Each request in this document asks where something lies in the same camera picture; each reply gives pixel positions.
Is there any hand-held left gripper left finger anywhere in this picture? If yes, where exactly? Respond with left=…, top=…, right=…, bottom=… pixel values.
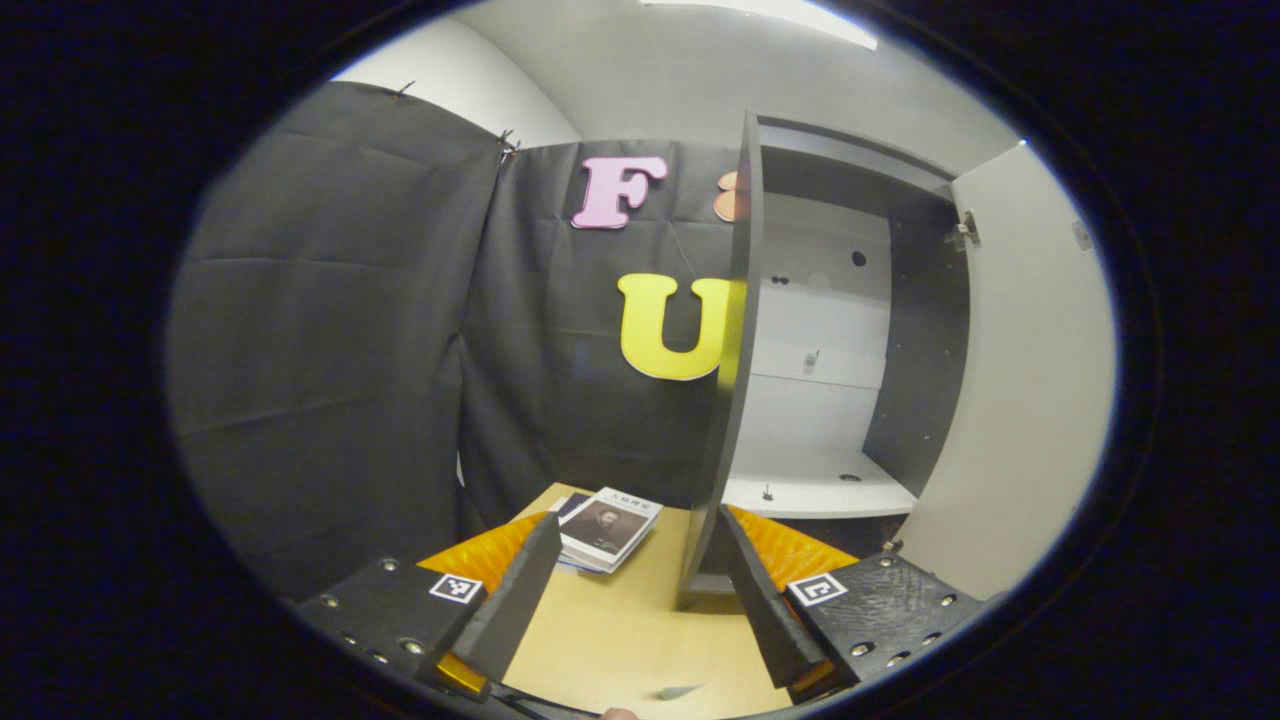
left=290, top=510, right=564, bottom=703

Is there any black backdrop cloth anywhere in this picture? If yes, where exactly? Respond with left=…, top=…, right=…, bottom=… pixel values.
left=165, top=80, right=751, bottom=601

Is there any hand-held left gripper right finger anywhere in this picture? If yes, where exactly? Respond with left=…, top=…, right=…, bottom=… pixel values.
left=718, top=502, right=991, bottom=705

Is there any blue cover book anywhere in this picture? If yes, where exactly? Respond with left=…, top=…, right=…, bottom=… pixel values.
left=548, top=492, right=601, bottom=573

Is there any white portrait cover book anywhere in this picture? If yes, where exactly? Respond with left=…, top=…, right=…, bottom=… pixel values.
left=558, top=487, right=665, bottom=575

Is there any grey cabinet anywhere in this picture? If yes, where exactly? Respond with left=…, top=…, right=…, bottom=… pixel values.
left=678, top=110, right=979, bottom=613

